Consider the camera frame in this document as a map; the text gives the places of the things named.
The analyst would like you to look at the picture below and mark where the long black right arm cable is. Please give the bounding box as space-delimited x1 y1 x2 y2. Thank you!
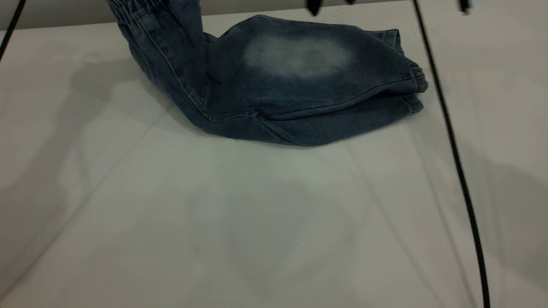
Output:
412 0 491 308

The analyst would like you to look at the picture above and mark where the blue denim shorts basketball print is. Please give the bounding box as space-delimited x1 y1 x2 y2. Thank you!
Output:
107 0 429 147

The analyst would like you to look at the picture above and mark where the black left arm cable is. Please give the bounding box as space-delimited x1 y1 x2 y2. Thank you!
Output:
0 0 27 61

